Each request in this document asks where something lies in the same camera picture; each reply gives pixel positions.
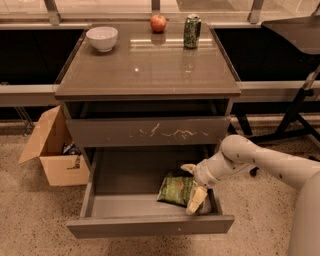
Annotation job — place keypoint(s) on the grey drawer cabinet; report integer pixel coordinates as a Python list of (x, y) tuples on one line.
[(148, 75)]

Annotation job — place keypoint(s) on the metal window railing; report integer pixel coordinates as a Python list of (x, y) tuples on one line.
[(215, 13)]

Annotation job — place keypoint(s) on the white ceramic bowl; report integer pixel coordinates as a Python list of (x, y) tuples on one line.
[(102, 38)]

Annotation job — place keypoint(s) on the closed top drawer front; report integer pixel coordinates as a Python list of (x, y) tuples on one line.
[(147, 131)]

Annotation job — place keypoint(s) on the open middle drawer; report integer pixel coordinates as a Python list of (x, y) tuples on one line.
[(121, 195)]

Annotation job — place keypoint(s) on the green soda can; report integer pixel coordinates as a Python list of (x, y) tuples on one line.
[(192, 29)]

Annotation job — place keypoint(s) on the items inside cardboard box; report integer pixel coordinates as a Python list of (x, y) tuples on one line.
[(72, 149)]

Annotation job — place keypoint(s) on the green jalapeno chip bag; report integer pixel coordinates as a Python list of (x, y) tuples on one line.
[(176, 188)]

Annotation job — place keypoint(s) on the open cardboard box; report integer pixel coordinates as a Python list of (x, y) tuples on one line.
[(46, 143)]

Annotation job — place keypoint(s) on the red apple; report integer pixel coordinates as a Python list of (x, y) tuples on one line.
[(158, 23)]

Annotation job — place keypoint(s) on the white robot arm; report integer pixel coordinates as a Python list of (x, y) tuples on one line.
[(235, 153)]

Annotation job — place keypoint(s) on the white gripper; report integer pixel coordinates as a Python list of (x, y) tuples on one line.
[(204, 174)]

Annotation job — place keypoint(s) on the black table stand legs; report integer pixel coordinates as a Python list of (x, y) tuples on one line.
[(292, 115)]

